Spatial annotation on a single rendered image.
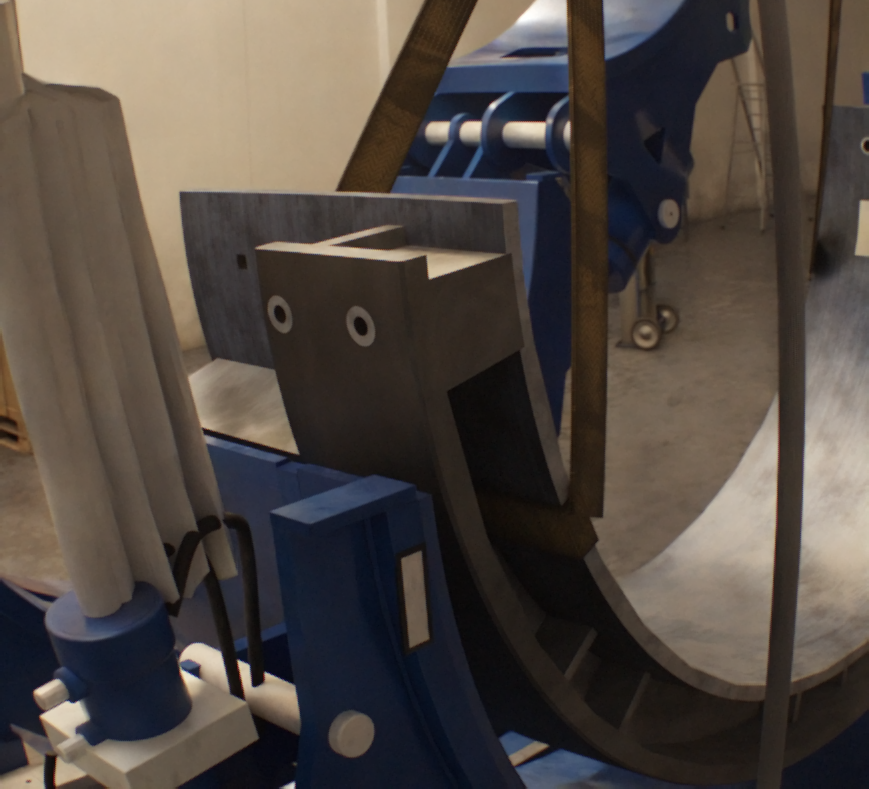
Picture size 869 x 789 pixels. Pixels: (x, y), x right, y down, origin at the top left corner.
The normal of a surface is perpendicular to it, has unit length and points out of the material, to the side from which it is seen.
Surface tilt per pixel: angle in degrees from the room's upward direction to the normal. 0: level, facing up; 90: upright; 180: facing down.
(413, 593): 90
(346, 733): 90
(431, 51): 106
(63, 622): 8
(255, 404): 16
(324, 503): 0
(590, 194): 81
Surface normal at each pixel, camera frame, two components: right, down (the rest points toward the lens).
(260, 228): -0.69, 0.25
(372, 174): 0.46, 0.39
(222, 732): 0.73, 0.11
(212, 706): -0.16, -0.93
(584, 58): 0.80, -0.08
